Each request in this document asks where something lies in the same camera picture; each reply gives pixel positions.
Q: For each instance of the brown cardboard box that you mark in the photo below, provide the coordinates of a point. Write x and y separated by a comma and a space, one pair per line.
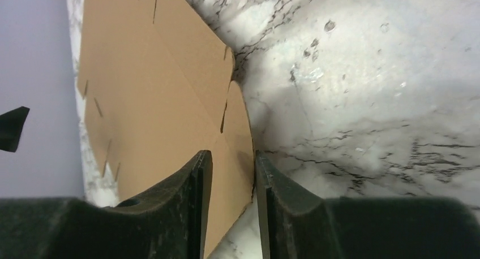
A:
158, 88

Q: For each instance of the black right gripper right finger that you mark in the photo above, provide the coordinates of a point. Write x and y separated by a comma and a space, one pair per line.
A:
295, 223

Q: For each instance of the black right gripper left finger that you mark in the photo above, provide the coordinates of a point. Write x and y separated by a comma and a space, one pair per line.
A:
168, 220

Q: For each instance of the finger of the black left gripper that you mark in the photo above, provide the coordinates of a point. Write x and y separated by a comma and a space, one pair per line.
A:
12, 123

